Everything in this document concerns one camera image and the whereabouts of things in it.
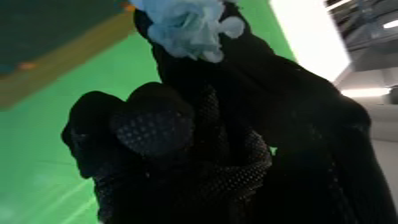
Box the dark mat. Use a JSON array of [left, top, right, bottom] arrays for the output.
[[0, 0, 131, 75]]

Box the pale blue flower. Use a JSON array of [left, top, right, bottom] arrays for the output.
[[127, 0, 247, 64]]

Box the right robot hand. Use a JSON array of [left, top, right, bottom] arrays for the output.
[[60, 2, 398, 224]]

